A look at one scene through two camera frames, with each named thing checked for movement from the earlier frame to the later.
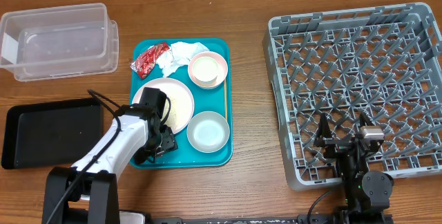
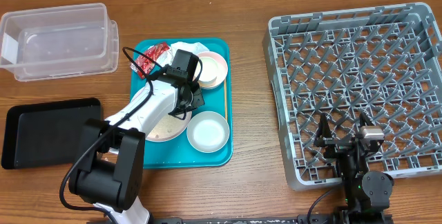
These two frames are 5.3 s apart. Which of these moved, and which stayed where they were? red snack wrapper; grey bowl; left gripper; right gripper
Moved: left gripper
Stayed: red snack wrapper; right gripper; grey bowl
